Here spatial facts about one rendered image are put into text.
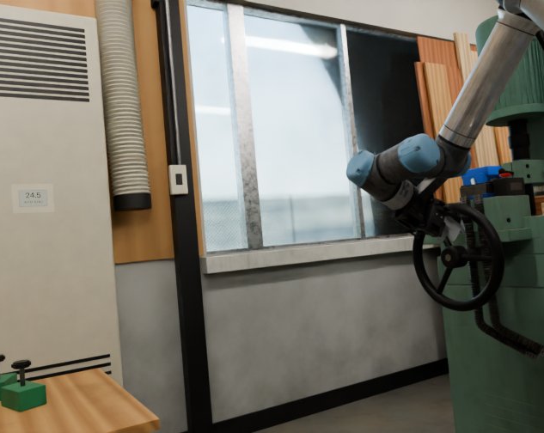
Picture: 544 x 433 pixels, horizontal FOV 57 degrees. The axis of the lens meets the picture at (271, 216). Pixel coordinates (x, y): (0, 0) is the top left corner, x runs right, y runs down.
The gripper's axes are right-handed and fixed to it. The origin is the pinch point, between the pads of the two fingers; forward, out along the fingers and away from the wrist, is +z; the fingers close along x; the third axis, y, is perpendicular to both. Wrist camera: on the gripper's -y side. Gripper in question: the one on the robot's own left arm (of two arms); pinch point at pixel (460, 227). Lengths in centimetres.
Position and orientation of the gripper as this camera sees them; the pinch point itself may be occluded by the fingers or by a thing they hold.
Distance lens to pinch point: 132.2
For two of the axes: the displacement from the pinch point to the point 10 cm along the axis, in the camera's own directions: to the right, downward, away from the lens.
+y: -3.6, 8.8, -3.0
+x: 5.0, -0.9, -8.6
